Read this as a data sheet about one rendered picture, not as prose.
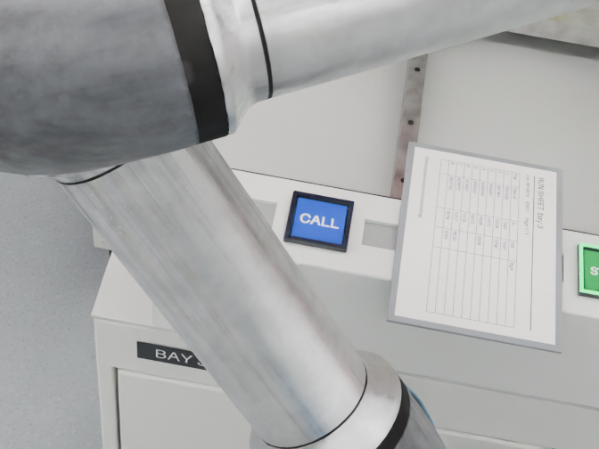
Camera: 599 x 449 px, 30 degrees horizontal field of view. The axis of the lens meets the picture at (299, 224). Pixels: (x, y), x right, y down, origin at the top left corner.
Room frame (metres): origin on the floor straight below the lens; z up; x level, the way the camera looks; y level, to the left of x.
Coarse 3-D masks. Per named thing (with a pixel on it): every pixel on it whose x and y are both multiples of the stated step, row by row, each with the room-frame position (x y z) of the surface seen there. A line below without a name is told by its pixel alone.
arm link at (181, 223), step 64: (128, 192) 0.39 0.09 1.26; (192, 192) 0.40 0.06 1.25; (128, 256) 0.38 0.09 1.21; (192, 256) 0.38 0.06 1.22; (256, 256) 0.40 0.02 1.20; (192, 320) 0.37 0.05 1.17; (256, 320) 0.38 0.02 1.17; (320, 320) 0.40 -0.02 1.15; (256, 384) 0.36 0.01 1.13; (320, 384) 0.37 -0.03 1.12; (384, 384) 0.40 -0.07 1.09; (256, 448) 0.36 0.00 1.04; (320, 448) 0.35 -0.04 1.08; (384, 448) 0.36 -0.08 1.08
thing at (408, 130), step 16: (416, 64) 0.99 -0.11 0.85; (416, 80) 0.96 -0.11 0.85; (416, 96) 0.93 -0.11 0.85; (416, 112) 0.91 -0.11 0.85; (400, 128) 0.88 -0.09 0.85; (416, 128) 0.88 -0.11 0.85; (400, 144) 0.85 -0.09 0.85; (400, 160) 0.83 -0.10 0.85; (400, 176) 0.81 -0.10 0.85; (400, 192) 0.78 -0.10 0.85
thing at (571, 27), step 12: (576, 12) 1.09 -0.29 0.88; (588, 12) 1.09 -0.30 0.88; (528, 24) 1.07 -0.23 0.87; (540, 24) 1.07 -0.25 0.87; (552, 24) 1.07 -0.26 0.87; (564, 24) 1.07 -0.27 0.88; (576, 24) 1.07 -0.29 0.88; (588, 24) 1.07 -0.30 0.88; (540, 36) 1.07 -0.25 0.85; (552, 36) 1.07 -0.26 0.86; (564, 36) 1.07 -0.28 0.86; (576, 36) 1.07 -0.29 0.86; (588, 36) 1.07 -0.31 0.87
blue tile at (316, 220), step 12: (300, 204) 0.65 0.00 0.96; (312, 204) 0.65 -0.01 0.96; (324, 204) 0.65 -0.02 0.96; (336, 204) 0.66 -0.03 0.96; (300, 216) 0.64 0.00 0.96; (312, 216) 0.64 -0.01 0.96; (324, 216) 0.64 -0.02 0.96; (336, 216) 0.64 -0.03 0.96; (300, 228) 0.62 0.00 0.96; (312, 228) 0.62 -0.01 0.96; (324, 228) 0.63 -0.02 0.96; (336, 228) 0.63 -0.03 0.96; (324, 240) 0.61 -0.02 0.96; (336, 240) 0.62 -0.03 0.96
